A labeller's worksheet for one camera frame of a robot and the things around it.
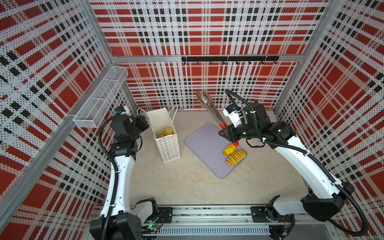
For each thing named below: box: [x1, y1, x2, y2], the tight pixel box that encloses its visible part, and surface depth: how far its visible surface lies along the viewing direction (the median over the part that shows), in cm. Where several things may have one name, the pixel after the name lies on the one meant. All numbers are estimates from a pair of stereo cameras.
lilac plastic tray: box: [184, 122, 246, 179], surface depth 95 cm
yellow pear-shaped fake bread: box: [223, 143, 237, 156], surface depth 97 cm
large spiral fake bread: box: [225, 149, 247, 167], surface depth 92 cm
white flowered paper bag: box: [136, 104, 181, 164], surface depth 86 cm
